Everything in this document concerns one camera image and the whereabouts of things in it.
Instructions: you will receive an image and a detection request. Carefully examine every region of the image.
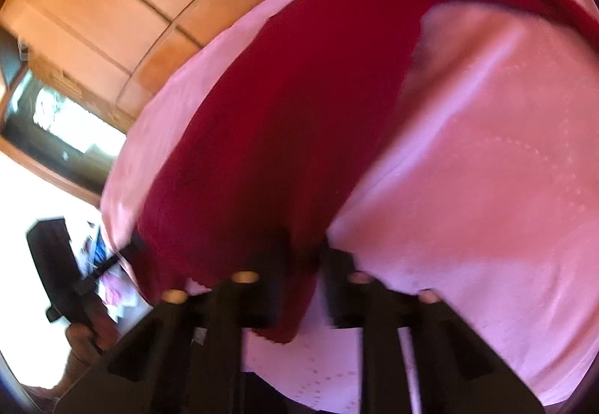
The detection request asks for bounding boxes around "pile of light clothes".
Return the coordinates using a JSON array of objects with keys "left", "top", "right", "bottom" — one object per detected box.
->
[{"left": 76, "top": 221, "right": 153, "bottom": 326}]

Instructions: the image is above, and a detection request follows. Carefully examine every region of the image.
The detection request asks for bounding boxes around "dark red long-sleeve sweater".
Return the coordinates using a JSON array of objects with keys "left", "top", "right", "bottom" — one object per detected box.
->
[{"left": 131, "top": 0, "right": 598, "bottom": 343}]

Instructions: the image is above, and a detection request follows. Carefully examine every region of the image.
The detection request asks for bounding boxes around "person's left hand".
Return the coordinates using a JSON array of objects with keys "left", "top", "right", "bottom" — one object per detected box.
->
[{"left": 66, "top": 297, "right": 119, "bottom": 365}]

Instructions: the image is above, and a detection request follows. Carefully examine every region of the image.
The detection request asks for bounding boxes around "window with wooden frame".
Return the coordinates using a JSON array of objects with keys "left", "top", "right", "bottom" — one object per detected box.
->
[{"left": 1, "top": 30, "right": 125, "bottom": 206}]

